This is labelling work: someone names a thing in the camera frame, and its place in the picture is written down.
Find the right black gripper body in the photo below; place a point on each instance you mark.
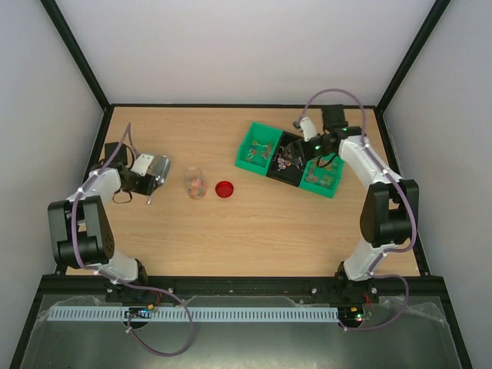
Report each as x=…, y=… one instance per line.
x=304, y=148

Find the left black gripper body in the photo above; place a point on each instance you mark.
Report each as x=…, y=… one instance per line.
x=139, y=187

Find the metal scoop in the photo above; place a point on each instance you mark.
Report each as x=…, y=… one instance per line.
x=158, y=170

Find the black bin with swirl lollipops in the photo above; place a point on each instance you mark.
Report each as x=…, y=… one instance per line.
x=283, y=167

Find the clear plastic cup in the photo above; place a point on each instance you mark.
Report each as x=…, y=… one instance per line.
x=194, y=182

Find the green bin with lollipops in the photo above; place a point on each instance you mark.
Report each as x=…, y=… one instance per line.
x=257, y=148

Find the green bin with gummies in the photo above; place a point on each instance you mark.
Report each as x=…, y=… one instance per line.
x=322, y=175

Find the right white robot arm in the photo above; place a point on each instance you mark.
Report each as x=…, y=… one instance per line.
x=388, y=220

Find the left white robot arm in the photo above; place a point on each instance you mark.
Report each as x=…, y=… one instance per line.
x=80, y=231

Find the red round lid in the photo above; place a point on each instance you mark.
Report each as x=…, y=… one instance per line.
x=224, y=189

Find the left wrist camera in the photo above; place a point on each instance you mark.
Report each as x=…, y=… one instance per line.
x=142, y=164

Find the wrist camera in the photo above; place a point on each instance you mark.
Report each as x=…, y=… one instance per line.
x=142, y=164
x=306, y=126

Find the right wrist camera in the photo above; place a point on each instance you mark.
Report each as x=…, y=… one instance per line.
x=306, y=126

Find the black aluminium rail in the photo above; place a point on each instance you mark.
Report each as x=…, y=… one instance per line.
x=301, y=290

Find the light blue cable duct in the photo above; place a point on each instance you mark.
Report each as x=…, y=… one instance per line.
x=196, y=314

